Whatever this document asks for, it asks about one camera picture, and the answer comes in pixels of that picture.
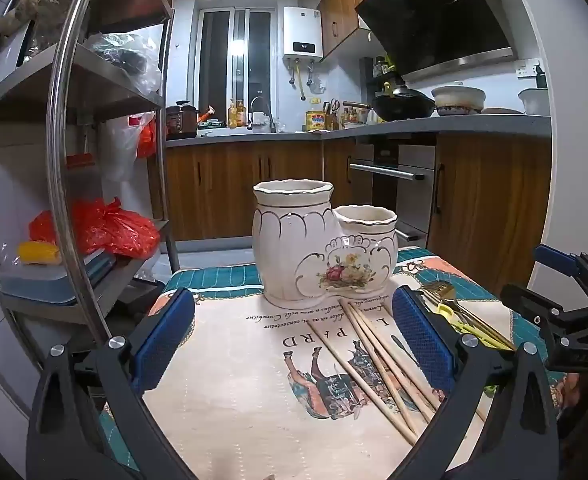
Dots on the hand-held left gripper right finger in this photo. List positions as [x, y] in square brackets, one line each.
[424, 345]

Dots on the wall socket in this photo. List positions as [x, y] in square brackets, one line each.
[524, 68]

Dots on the black pump bottle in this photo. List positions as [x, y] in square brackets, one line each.
[540, 79]

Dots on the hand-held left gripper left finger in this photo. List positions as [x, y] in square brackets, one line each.
[166, 340]

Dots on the grey kitchen countertop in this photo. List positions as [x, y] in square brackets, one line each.
[474, 125]

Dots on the white bowl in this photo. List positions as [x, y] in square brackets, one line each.
[536, 102]

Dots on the amber oil bottle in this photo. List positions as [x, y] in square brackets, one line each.
[242, 116]
[232, 116]

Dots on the white water heater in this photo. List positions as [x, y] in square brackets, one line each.
[302, 30]

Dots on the clear plastic bag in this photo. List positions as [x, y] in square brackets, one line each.
[124, 62]

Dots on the white plastic bag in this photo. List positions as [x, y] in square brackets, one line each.
[119, 150]

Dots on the white cooking pot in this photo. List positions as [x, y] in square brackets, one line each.
[459, 97]

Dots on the yellow food item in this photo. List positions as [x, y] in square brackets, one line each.
[39, 252]

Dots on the metal faucet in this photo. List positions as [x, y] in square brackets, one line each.
[273, 120]

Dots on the black range hood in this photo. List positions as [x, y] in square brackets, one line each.
[434, 20]

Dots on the brown crumpled bag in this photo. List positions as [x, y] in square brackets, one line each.
[29, 10]

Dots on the kitchen window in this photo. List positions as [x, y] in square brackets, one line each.
[224, 60]

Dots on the yellow jar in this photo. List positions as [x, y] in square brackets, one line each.
[314, 121]

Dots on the knife block with scissors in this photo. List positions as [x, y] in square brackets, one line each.
[332, 119]

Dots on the printed tablecloth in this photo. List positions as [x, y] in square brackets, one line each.
[234, 385]

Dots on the black wok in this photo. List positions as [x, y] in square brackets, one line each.
[404, 105]

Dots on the orange plastic bag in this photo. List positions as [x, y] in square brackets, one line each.
[146, 140]

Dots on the grey plastic storage box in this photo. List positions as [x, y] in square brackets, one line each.
[39, 285]

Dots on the gold fork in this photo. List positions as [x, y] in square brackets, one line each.
[436, 291]

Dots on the dark red pressure cooker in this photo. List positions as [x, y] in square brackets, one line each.
[180, 121]

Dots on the built-in steel oven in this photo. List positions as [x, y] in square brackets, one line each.
[414, 195]

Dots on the red plastic bag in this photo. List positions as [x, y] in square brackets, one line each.
[114, 230]

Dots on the wooden chopstick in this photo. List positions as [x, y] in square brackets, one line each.
[364, 385]
[374, 355]
[384, 336]
[389, 358]

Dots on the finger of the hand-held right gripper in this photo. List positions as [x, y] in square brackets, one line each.
[529, 305]
[556, 260]

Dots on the orange kitchen tool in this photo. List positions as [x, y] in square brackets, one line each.
[206, 114]

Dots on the white ceramic double utensil holder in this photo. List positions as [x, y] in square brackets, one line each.
[294, 240]

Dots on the metal shelf rack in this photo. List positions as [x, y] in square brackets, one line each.
[69, 60]

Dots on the wooden upper cabinet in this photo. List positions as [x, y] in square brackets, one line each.
[344, 10]

